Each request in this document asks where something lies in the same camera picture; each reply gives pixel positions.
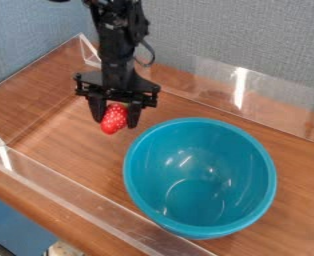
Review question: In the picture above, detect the clear acrylic barrier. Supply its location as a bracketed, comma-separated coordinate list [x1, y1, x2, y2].
[0, 137, 217, 256]
[137, 56, 314, 142]

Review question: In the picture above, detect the clear acrylic front barrier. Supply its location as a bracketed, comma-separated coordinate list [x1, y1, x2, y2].
[0, 137, 217, 256]

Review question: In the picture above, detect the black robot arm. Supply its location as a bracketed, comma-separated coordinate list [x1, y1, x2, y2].
[73, 0, 161, 128]

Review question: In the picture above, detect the blue plastic bowl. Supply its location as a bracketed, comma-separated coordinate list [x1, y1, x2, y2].
[122, 117, 277, 240]

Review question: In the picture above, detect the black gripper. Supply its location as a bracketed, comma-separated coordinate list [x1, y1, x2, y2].
[73, 61, 159, 129]

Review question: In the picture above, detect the clear acrylic back barrier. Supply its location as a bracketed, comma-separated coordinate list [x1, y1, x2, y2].
[137, 56, 314, 142]

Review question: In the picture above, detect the clear acrylic corner bracket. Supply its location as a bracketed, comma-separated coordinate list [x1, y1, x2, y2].
[78, 34, 101, 68]

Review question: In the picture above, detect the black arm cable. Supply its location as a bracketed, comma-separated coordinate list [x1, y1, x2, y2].
[131, 39, 157, 68]

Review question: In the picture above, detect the red toy strawberry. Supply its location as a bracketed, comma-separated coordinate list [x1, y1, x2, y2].
[99, 103, 127, 135]

